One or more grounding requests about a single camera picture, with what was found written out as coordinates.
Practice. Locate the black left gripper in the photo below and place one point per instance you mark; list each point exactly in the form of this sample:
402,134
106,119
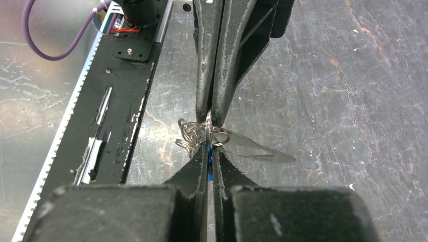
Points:
246,29

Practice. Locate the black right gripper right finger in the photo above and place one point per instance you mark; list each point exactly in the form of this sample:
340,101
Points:
245,211

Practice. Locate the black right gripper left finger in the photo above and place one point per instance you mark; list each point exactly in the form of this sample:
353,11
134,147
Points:
172,211

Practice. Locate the blue key tag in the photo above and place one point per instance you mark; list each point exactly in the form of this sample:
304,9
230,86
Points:
209,164

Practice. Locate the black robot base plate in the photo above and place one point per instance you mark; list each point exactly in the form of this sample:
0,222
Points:
100,137

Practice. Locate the white toothed cable duct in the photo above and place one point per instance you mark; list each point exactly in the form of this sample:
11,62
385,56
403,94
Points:
40,182

